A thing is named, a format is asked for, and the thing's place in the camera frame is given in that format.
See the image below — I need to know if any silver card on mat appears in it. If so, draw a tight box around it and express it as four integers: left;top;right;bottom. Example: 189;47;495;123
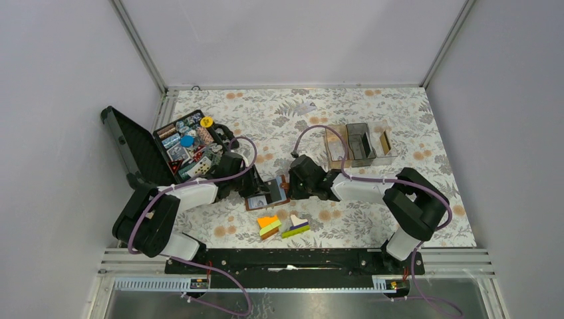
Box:
295;102;317;116

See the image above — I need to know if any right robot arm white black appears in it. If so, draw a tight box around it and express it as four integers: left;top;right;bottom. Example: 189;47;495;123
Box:
288;153;452;274

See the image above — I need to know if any white purple green card stack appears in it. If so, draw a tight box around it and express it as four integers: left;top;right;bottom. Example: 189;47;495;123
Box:
281;215;310;239

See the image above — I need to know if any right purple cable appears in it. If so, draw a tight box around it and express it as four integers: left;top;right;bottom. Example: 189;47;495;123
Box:
291;125;464;318

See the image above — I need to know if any black VIP credit card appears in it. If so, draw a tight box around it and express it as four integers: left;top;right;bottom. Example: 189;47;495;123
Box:
267;179;284;202

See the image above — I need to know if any gold card stack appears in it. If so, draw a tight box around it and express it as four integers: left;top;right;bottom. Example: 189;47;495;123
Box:
379;131;392;156

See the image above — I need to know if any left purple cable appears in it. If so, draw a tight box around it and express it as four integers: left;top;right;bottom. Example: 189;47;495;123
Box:
127;136;258;318

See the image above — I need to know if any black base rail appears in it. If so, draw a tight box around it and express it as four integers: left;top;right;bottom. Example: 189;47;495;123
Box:
164;248;425;290

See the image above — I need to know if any orange green brown card stack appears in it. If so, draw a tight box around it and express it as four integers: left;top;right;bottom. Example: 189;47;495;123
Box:
257;216;281;241

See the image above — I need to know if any floral patterned table mat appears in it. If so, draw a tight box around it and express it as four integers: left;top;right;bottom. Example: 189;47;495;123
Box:
172;88;476;248

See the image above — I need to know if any blue poker chip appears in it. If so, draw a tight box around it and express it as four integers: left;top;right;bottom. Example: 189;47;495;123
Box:
180;135;194;148

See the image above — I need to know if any yellow poker chip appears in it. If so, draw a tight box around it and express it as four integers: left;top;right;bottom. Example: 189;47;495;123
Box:
200;116;214;129

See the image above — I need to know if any silver VIP credit card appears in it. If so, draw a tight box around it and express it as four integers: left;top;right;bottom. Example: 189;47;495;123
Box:
246;195;269;210

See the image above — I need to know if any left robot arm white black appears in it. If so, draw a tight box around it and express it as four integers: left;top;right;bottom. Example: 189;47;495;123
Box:
112;152;269;273

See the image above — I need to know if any brown leather card holder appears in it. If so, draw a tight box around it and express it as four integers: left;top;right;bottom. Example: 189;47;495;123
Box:
245;175;291;211

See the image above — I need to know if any black VIP card stack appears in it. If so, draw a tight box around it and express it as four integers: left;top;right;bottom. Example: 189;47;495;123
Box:
360;133;373;159

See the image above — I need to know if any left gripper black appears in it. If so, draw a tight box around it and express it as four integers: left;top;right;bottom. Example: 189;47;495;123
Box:
229;164;269;199

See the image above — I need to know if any black poker chip case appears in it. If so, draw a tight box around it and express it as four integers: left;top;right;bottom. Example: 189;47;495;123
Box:
100;106;234;189

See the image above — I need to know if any purple cable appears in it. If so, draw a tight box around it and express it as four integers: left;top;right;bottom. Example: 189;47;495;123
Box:
291;125;464;318
127;136;258;318

